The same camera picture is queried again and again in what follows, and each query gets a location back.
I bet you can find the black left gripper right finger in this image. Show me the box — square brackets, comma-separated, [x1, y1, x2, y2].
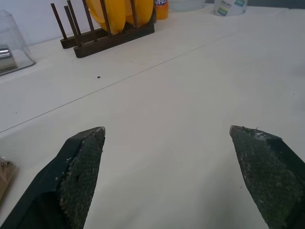
[229, 125, 305, 229]

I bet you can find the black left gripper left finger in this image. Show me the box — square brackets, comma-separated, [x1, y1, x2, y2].
[0, 126, 106, 229]

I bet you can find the yellow plate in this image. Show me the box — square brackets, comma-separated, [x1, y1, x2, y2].
[85, 0, 131, 34]
[125, 0, 154, 26]

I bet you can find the dark wooden plate rack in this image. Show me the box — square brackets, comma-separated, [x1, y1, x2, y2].
[50, 0, 155, 59]

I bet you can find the orange soda bottle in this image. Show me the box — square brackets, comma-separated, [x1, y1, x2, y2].
[154, 0, 169, 21]

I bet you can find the clear plastic container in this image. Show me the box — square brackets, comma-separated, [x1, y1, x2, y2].
[0, 9, 36, 77]

